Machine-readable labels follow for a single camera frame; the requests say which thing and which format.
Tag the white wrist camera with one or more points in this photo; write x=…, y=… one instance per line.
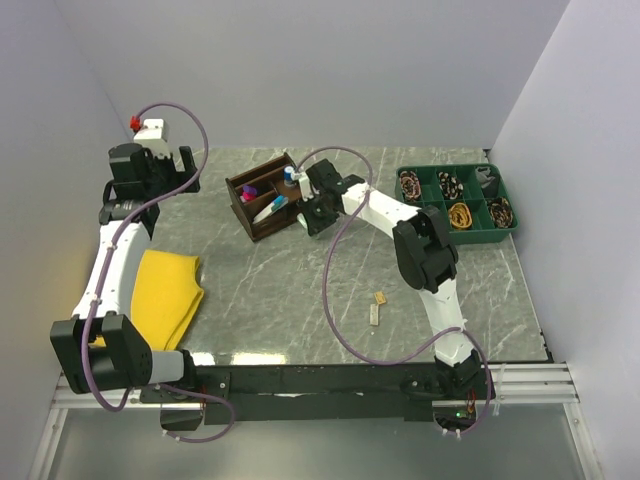
x=304, y=183
x=152, y=134

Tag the brown wooden desk organizer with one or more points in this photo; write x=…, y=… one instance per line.
x=261, y=200

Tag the pink black rolled band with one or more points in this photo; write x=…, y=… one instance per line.
x=410, y=186

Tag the green capped white marker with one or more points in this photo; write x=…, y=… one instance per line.
x=263, y=214

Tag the yellow folded cloth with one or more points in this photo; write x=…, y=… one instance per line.
x=157, y=291

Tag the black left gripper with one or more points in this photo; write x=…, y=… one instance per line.
x=177, y=177

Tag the blue capped small bottle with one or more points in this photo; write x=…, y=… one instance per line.
x=288, y=173

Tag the green compartment tray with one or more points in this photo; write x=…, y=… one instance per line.
x=473, y=199

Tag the yellow rolled band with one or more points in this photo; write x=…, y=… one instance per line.
x=460, y=216

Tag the aluminium rail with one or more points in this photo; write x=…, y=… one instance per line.
x=515, y=384

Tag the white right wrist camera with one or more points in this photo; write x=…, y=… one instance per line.
x=304, y=183

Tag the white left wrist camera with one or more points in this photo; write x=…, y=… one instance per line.
x=152, y=134

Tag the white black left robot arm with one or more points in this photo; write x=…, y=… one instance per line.
x=100, y=337

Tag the black white rolled band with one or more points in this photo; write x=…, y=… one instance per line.
x=450, y=186

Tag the light green clip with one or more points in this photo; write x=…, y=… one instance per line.
x=302, y=221

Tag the beige rectangular eraser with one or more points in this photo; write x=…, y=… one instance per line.
x=374, y=315

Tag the grey crumpled item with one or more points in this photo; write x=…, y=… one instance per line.
x=488, y=180

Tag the brown black rolled band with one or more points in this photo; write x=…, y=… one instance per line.
x=501, y=212

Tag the black base frame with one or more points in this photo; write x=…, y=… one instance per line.
x=324, y=392

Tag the small tan eraser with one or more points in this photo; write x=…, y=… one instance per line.
x=380, y=298

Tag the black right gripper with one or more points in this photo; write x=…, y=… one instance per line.
x=314, y=226

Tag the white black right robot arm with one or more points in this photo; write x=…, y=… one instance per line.
x=425, y=255

